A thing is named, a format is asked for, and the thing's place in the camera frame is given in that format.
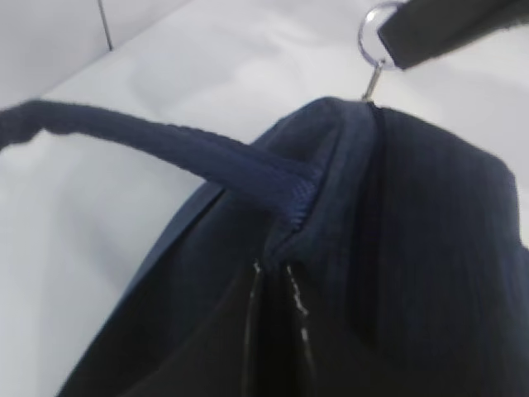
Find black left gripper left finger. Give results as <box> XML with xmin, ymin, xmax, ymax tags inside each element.
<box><xmin>164</xmin><ymin>264</ymin><xmax>265</xmax><ymax>397</ymax></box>

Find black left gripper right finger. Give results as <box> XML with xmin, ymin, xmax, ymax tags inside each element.
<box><xmin>284</xmin><ymin>266</ymin><xmax>372</xmax><ymax>396</ymax></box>

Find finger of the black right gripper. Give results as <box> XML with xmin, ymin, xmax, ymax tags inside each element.
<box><xmin>378</xmin><ymin>0</ymin><xmax>528</xmax><ymax>70</ymax></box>

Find silver zipper pull ring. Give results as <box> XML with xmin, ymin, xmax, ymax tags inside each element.
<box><xmin>357</xmin><ymin>0</ymin><xmax>404</xmax><ymax>103</ymax></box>

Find dark blue lunch bag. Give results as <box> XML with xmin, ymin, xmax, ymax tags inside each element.
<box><xmin>1</xmin><ymin>98</ymin><xmax>528</xmax><ymax>396</ymax></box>

